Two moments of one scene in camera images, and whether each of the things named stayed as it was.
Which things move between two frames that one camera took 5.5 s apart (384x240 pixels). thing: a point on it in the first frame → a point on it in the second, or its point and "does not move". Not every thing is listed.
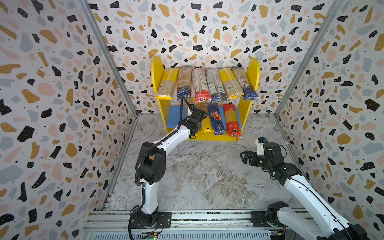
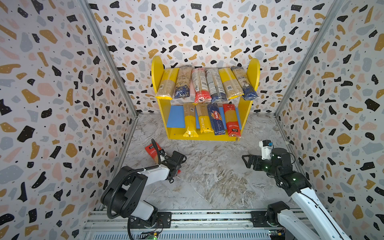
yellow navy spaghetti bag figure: (249, 91) does not move
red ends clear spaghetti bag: (202, 93) does not move
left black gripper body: (197, 128) → (175, 170)
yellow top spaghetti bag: (232, 88) does not move
